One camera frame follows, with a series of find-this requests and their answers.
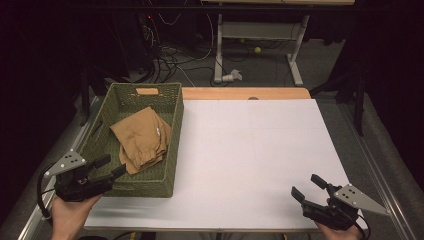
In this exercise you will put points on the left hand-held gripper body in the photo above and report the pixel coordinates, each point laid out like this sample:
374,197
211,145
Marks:
75,186

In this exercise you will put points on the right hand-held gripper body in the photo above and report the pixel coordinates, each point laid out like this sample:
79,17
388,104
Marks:
330,213

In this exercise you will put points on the green woven basket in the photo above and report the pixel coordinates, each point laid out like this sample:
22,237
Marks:
156,180

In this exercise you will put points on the tan pants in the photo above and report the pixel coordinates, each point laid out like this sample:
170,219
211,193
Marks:
141,136

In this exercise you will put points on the person's right hand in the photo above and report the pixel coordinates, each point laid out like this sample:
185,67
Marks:
340,234

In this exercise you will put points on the person's left hand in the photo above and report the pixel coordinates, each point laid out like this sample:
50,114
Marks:
68,216

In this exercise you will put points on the white table sheet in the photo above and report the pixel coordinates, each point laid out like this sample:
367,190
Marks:
260,156

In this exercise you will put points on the black metal stand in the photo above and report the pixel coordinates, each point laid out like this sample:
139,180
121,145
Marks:
85,96
358,100

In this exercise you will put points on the yellow ball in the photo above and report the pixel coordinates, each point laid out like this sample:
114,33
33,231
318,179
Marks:
257,49

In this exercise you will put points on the metal floor rail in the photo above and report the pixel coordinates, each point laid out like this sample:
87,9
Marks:
370,156
33,220

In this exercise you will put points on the white desk frame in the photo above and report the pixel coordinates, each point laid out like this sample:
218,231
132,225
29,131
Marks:
256,30

